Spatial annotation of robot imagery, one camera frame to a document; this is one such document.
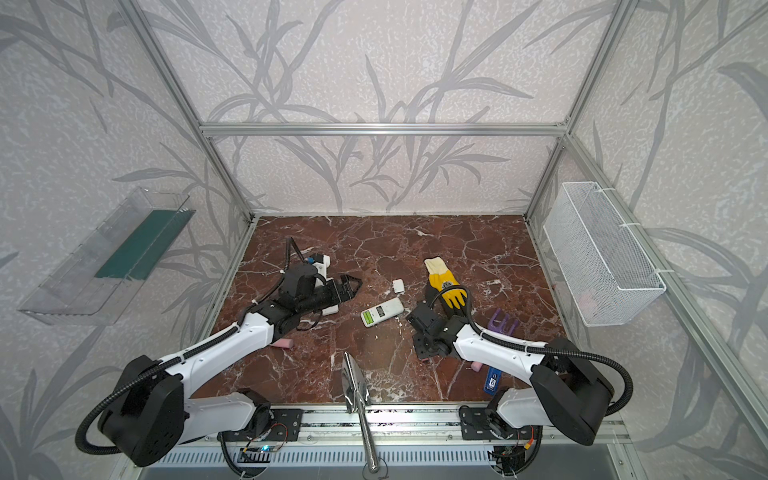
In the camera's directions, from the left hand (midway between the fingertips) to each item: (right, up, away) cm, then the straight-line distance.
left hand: (357, 277), depth 83 cm
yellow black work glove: (+26, -5, +14) cm, 30 cm away
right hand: (+19, -17, +4) cm, 26 cm away
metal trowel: (+1, -31, -5) cm, 31 cm away
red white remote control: (+6, -12, +9) cm, 16 cm away
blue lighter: (+36, -26, -6) cm, 45 cm away
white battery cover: (+11, -5, +16) cm, 20 cm away
